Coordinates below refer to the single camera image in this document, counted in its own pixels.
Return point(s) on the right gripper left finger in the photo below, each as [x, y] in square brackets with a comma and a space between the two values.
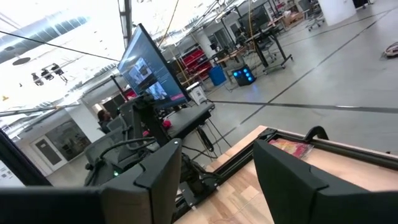
[149, 193]

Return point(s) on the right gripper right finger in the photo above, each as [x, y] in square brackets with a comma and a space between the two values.
[286, 186]

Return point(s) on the red snack packet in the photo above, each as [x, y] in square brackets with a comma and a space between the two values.
[292, 147]

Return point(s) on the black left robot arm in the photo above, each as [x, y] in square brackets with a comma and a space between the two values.
[146, 124]

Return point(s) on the dark computer desk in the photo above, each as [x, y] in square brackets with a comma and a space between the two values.
[189, 118]

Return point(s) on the person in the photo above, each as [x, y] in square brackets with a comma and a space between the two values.
[104, 119]

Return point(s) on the black computer tower blue lights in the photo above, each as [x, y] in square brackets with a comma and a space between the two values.
[244, 75]

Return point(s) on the computer monitor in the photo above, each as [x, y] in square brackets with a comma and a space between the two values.
[146, 68]

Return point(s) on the blue plastic bin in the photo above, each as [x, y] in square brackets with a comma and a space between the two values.
[217, 75]

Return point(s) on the red storage shelf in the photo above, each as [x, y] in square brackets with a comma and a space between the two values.
[197, 62]

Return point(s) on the black frame clamp hook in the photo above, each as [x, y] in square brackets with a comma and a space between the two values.
[315, 132]

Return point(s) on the ceiling camera cluster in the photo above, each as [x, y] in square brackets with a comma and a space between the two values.
[46, 74]

